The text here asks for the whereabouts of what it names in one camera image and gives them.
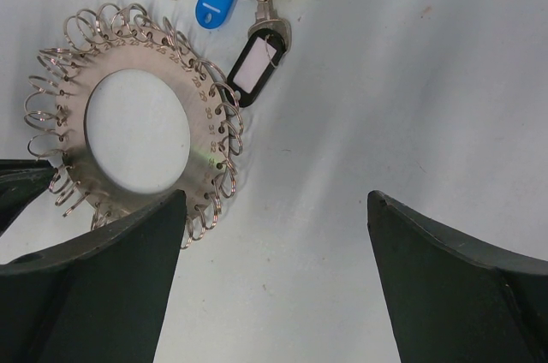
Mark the metal disc with keyrings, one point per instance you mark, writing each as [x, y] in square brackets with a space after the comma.
[128, 112]

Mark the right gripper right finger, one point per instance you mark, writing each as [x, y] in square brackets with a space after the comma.
[452, 297]

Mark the black key tag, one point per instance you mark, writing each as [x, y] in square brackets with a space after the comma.
[253, 68]

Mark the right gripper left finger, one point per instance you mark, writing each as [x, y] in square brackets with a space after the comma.
[100, 297]

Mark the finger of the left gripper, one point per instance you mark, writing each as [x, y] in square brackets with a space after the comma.
[22, 181]

